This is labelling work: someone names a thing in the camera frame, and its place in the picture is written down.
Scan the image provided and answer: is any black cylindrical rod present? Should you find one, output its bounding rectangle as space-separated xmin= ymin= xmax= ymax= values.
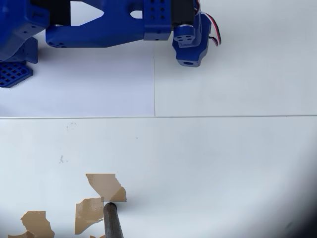
xmin=103 ymin=202 xmax=125 ymax=238

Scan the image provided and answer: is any white red black servo cable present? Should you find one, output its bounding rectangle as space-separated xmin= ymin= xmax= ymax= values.
xmin=194 ymin=0 xmax=222 ymax=47

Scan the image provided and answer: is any tan tape piece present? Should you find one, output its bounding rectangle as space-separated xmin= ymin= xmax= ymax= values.
xmin=85 ymin=173 xmax=128 ymax=202
xmin=7 ymin=230 xmax=35 ymax=238
xmin=74 ymin=196 xmax=105 ymax=235
xmin=20 ymin=210 xmax=55 ymax=238

